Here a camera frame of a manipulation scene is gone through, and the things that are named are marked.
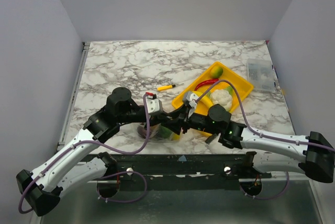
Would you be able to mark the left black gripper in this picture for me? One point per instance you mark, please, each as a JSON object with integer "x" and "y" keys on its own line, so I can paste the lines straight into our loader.
{"x": 158, "y": 119}

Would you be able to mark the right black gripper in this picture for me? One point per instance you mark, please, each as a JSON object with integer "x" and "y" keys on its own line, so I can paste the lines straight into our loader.
{"x": 187, "y": 119}

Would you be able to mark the yellow lemon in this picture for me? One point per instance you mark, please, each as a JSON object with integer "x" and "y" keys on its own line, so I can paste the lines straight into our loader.
{"x": 175, "y": 137}

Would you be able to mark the green bell pepper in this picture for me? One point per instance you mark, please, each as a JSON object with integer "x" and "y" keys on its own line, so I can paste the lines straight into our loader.
{"x": 163, "y": 132}

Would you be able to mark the clear zip top bag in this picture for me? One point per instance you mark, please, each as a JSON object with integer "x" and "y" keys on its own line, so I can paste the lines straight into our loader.
{"x": 157, "y": 117}

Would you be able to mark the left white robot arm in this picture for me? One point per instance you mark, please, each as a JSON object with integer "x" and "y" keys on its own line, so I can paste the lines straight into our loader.
{"x": 43, "y": 187}

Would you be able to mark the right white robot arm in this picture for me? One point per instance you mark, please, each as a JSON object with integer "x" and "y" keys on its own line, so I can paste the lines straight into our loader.
{"x": 313, "y": 153}

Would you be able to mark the yellow banana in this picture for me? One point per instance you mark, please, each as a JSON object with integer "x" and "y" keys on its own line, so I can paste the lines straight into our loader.
{"x": 205, "y": 100}

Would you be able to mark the white cauliflower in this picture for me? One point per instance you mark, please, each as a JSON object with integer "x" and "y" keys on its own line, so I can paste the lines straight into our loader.
{"x": 223, "y": 97}

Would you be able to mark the red chili pepper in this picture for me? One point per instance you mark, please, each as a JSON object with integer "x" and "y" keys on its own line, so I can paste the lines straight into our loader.
{"x": 206, "y": 82}

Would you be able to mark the yellow plastic tray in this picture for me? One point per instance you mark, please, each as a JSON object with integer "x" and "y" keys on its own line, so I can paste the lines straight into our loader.
{"x": 243, "y": 87}

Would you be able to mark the yellow green mango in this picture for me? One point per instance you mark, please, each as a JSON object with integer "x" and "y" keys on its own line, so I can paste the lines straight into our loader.
{"x": 216, "y": 72}

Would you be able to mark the clear plastic box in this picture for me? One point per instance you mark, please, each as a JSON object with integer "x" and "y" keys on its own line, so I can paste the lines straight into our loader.
{"x": 260, "y": 75}

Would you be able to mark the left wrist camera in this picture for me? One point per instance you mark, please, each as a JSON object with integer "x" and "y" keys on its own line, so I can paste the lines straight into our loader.
{"x": 154, "y": 105}

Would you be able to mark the yellow handled screwdriver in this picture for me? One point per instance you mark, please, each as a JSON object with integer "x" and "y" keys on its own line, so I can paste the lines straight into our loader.
{"x": 167, "y": 87}

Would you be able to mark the black table front rail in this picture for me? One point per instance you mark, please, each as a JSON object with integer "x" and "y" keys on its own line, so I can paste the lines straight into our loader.
{"x": 170, "y": 172}

